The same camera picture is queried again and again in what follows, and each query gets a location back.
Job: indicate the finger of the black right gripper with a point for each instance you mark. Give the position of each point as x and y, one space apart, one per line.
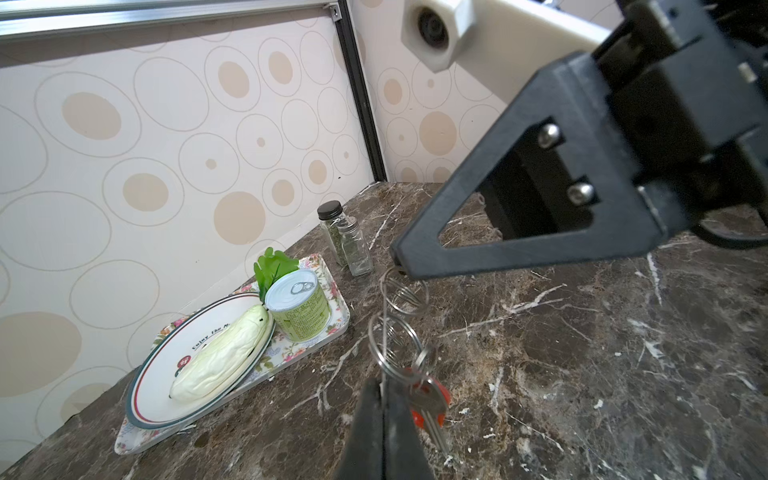
558 179

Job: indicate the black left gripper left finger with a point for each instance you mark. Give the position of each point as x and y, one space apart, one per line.
363 455

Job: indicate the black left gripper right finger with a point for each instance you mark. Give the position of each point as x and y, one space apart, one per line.
403 453

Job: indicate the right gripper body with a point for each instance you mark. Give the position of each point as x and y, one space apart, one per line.
688 88

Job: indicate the key with red cap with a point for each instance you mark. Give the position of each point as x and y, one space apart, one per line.
429 402

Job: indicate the metal key organizer plate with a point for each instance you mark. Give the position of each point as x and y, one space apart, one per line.
393 341

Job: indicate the floral rectangular tray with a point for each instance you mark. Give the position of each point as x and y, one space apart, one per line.
281 353

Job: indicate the green tin can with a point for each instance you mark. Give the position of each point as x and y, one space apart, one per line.
298 304

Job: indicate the pale cabbage piece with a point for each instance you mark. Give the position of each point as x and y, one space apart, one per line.
223 356

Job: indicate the green leaf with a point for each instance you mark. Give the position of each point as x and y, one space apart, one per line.
270 267

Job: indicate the empty glass shaker silver lid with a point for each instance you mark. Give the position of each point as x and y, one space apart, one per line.
354 247

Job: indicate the white plate with rim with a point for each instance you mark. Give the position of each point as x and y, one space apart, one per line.
150 404

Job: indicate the herb jar black lid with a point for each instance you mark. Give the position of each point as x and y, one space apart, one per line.
331 216

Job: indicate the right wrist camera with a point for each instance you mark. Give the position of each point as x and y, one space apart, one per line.
500 43

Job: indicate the horizontal aluminium rail back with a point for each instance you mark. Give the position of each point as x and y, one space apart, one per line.
28 20

